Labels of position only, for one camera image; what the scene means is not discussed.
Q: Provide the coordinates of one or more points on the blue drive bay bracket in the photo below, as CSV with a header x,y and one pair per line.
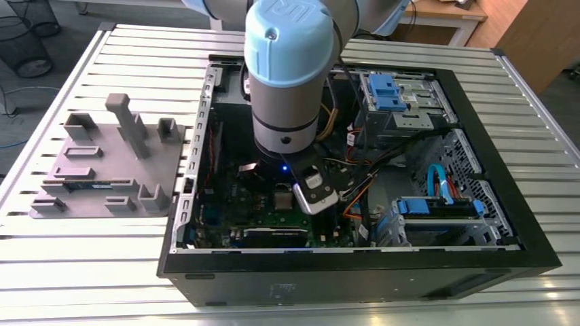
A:
x,y
391,102
383,81

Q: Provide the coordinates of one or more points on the silver CPU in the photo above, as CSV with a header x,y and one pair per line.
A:
x,y
281,200

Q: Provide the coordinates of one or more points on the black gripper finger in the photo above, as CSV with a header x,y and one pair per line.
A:
x,y
248,168

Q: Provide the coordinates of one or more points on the green Dell motherboard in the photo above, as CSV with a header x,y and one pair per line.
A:
x,y
240,217

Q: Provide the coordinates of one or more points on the hard disk in blue carrier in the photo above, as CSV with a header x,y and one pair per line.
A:
x,y
412,207

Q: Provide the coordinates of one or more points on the RAM stick gold contacts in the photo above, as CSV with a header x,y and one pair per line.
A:
x,y
91,186

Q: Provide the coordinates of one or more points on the grey parts rack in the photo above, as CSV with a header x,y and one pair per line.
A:
x,y
113,161

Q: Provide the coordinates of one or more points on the grey metal drive cage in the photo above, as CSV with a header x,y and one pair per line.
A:
x,y
408,125

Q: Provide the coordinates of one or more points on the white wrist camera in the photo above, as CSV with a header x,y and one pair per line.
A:
x,y
317,203

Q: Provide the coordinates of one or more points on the blue board connector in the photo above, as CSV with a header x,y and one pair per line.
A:
x,y
212,217

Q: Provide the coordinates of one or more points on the white metal desk frame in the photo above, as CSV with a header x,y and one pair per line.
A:
x,y
215,20

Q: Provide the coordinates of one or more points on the wooden desk white frame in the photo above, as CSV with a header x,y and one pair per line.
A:
x,y
453,13

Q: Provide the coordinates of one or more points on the grey power supply unit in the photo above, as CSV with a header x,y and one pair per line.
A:
x,y
231,129

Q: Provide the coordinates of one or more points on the black open PC case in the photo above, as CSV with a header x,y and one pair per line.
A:
x,y
363,278

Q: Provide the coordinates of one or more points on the blue RAM stick white label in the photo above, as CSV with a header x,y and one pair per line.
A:
x,y
333,224

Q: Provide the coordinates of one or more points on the CPU socket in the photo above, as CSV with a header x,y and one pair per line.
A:
x,y
275,210

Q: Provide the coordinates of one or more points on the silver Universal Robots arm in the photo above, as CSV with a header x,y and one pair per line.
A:
x,y
285,112

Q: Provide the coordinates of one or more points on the wooden cabinet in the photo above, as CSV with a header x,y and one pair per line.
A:
x,y
535,40

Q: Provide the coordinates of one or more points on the black graphics card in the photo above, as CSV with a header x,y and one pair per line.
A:
x,y
276,237

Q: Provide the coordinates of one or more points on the silver disk bay cage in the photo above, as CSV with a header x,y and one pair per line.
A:
x,y
444,223

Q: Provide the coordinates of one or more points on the black RAM slot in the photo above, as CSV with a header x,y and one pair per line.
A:
x,y
316,227
323,227

